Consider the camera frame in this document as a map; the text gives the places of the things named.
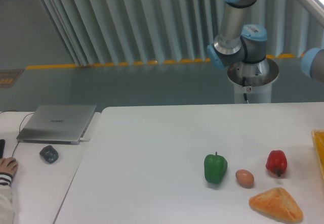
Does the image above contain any person's hand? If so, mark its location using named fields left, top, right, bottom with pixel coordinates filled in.
left=0, top=157, right=18, bottom=177

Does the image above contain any red bell pepper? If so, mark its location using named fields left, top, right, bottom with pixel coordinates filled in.
left=265, top=150, right=288, bottom=177

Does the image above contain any white striped sleeve forearm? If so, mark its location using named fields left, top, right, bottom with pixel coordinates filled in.
left=1, top=172, right=14, bottom=224

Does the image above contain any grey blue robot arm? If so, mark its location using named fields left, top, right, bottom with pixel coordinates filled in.
left=207, top=0, right=323, bottom=87

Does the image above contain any green bell pepper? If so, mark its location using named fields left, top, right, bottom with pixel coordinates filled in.
left=204, top=152, right=228, bottom=185

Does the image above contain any black phone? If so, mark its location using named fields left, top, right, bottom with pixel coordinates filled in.
left=0, top=139, right=6, bottom=159

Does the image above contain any silver laptop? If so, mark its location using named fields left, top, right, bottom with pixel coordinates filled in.
left=17, top=105, right=96, bottom=145

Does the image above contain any white folding partition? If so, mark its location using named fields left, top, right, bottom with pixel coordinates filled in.
left=40, top=0, right=323, bottom=66

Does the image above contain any brown egg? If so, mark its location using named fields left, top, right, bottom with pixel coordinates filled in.
left=235, top=169, right=254, bottom=186

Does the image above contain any triangular bread loaf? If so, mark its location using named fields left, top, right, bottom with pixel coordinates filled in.
left=249, top=187, right=304, bottom=222

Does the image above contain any yellow tray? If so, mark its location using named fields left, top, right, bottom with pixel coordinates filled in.
left=311, top=130, right=324, bottom=176

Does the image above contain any grey laptop cable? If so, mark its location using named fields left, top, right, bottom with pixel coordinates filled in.
left=0, top=110, right=34, bottom=158

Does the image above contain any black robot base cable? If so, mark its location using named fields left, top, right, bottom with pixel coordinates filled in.
left=241, top=76, right=250, bottom=104

